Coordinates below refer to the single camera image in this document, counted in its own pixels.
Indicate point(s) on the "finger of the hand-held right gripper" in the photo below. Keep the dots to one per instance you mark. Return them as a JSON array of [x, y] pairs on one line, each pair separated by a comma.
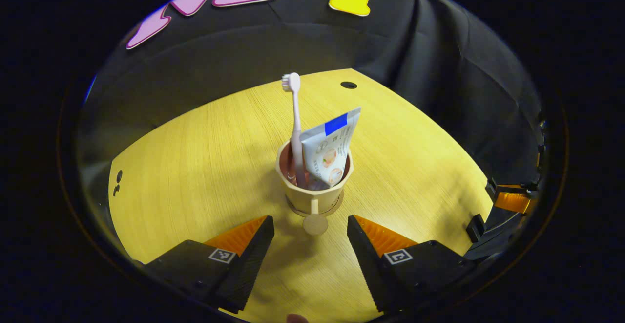
[[512, 202], [493, 240]]

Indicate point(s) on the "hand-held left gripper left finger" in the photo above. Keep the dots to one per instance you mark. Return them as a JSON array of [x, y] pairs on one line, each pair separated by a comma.
[[249, 264]]

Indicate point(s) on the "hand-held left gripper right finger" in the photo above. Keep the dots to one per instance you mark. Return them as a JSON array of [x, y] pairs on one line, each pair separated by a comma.
[[368, 264]]

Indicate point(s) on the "round cork coaster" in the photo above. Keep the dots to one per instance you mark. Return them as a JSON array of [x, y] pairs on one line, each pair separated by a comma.
[[340, 201]]

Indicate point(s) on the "beige cup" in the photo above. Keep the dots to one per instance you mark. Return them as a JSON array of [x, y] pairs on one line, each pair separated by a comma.
[[315, 198]]

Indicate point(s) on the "white toothpaste tube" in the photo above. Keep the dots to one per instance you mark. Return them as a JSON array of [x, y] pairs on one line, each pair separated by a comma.
[[327, 152]]

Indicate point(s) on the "pale pink toothbrush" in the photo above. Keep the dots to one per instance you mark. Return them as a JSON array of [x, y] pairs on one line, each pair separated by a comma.
[[295, 127]]

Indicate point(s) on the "wooden desktop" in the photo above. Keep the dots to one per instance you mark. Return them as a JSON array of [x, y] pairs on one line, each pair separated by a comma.
[[195, 176]]

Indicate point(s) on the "black backdrop cloth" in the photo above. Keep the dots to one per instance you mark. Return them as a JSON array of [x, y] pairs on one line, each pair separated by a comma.
[[415, 69]]

